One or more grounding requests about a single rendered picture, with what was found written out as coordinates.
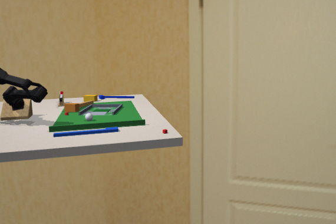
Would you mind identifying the blue flat bar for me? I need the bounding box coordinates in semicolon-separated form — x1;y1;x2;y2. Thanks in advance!
53;127;118;137

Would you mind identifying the green flat mat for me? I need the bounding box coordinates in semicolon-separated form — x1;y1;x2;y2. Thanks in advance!
53;101;142;126

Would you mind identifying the white golf ball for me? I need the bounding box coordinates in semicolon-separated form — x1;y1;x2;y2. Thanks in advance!
85;113;93;121

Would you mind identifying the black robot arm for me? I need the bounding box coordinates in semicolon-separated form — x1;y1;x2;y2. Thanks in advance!
0;68;48;110

